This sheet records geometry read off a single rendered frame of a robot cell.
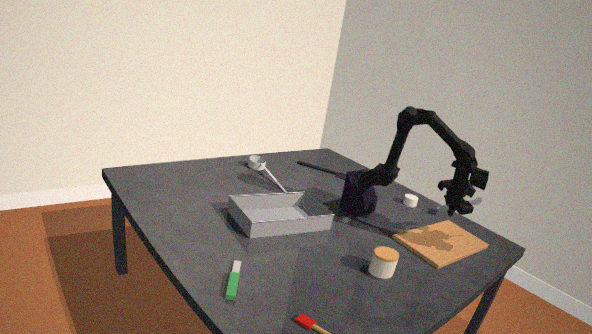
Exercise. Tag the light wooden board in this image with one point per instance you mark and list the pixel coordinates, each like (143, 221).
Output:
(440, 244)

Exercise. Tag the dark grey spatula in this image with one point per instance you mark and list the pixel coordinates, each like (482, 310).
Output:
(339, 175)

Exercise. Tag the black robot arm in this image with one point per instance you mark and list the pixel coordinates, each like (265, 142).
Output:
(384, 174)

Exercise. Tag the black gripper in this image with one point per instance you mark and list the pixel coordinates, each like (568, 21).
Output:
(454, 197)

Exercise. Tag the white cylindrical container with tan lid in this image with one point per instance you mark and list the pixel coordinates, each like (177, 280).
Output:
(383, 263)

